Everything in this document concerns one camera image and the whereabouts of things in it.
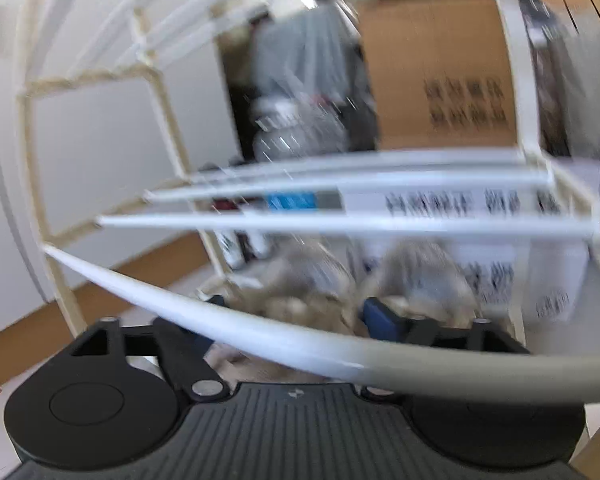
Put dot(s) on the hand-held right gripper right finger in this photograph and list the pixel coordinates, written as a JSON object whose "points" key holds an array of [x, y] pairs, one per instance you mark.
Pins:
{"points": [[382, 320]]}

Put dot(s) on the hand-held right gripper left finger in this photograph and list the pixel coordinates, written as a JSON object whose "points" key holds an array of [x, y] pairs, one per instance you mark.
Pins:
{"points": [[180, 355]]}

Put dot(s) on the white shoe rack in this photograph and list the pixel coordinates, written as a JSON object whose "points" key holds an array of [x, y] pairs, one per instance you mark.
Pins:
{"points": [[330, 355]]}

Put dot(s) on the white bottle dark cap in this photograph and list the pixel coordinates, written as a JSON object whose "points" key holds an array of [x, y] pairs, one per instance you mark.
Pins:
{"points": [[230, 245]]}

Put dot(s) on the white printed box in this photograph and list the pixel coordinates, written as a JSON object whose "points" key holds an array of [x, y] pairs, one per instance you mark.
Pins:
{"points": [[430, 202]]}

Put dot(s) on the brown cardboard box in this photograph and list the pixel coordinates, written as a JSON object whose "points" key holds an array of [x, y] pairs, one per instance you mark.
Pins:
{"points": [[430, 60]]}

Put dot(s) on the grey plastic bag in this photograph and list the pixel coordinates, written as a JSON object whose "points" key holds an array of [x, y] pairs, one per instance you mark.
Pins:
{"points": [[300, 45]]}

